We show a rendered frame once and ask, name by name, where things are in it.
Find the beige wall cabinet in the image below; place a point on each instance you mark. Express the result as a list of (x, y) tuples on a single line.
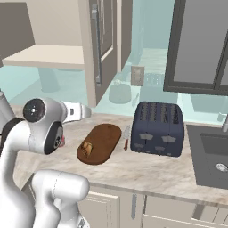
[(126, 29)]

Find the brown oval cutting board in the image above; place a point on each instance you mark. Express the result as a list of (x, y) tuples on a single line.
[(102, 142)]

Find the beige cabinet shelf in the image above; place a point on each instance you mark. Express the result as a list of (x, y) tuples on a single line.
[(47, 56)]

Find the brown bread piece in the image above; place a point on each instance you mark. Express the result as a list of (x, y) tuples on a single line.
[(87, 148)]

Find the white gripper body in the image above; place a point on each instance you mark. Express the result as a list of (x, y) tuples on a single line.
[(83, 112)]

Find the beige base cabinet door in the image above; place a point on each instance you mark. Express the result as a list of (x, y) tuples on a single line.
[(101, 210)]

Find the dark grey sink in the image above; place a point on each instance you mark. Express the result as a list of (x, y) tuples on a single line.
[(207, 157)]

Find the beige drawer front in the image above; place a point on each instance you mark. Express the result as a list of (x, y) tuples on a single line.
[(169, 216)]

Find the grey tap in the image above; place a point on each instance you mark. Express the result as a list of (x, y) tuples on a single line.
[(225, 123)]

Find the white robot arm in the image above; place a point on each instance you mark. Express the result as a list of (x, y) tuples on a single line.
[(17, 166)]

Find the dark blue toaster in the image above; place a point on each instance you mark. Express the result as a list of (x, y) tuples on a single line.
[(156, 130)]

